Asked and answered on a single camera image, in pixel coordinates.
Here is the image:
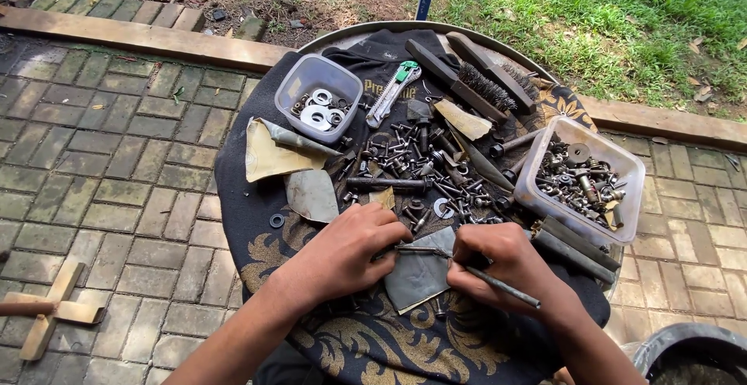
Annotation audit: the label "person's left hand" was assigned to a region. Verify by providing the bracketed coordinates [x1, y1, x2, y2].
[274, 203, 413, 311]

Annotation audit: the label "person's right hand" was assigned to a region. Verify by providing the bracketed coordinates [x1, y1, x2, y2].
[446, 223, 565, 319]

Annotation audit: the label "thin grey metal rod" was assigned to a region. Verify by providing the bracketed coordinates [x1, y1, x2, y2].
[396, 245, 542, 309]

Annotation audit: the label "grey sandpaper sheet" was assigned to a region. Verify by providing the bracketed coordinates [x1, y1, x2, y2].
[383, 225, 463, 316]

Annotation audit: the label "grey metal pipe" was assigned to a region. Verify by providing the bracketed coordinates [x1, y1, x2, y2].
[537, 216, 623, 272]
[527, 229, 617, 285]

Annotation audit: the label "curved grey sandpaper piece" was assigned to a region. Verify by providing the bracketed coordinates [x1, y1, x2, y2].
[284, 169, 341, 225]

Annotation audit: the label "tiny tan sandpaper scrap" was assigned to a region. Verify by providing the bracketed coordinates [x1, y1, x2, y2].
[368, 186, 397, 211]

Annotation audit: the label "long thick dark bolt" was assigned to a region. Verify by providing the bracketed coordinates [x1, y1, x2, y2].
[345, 176, 434, 193]

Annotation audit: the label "black cloth with gold pattern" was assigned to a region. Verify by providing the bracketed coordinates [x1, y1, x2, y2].
[214, 29, 612, 385]

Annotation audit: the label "heap of rusty bolts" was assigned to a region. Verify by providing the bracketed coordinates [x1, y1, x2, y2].
[535, 141, 628, 231]

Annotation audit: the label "narrow grey sandpaper strip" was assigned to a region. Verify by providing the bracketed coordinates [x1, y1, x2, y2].
[446, 121, 516, 193]

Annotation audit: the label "large tan folded sandpaper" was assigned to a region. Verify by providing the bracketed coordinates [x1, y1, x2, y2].
[244, 117, 344, 184]

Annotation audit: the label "person's black shorts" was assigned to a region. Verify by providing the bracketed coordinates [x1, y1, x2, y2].
[253, 343, 329, 385]

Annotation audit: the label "pile of dark screws and nuts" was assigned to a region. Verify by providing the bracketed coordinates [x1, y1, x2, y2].
[338, 118, 514, 231]

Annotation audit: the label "large hex-head bolt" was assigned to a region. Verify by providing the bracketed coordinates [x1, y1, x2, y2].
[489, 129, 545, 158]

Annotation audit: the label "group of silver washers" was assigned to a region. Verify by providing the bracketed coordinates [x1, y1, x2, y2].
[291, 88, 352, 130]

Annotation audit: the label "large clear plastic container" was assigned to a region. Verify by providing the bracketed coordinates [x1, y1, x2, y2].
[514, 115, 646, 247]

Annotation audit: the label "small tan sandpaper piece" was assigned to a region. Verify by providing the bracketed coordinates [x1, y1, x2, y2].
[433, 99, 494, 141]

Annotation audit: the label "green and silver utility knife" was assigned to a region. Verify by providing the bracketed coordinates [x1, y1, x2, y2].
[365, 61, 422, 129]

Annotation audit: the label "small clear plastic container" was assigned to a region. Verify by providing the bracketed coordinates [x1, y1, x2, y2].
[274, 54, 364, 144]

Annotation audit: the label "black bucket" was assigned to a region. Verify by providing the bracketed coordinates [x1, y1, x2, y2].
[632, 322, 747, 385]

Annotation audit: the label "round metal table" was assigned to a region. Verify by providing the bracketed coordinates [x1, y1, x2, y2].
[296, 21, 625, 304]

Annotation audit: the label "wooden border plank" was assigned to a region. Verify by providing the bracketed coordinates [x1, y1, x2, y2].
[0, 5, 747, 152]

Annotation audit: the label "wooden cross piece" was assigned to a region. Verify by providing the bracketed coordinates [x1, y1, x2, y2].
[0, 262, 107, 362]

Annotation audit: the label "long-handled dark wire brush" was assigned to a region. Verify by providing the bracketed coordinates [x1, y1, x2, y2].
[405, 39, 518, 125]

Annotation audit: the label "wide-handled dark wire brush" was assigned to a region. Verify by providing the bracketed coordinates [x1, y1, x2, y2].
[446, 32, 541, 115]

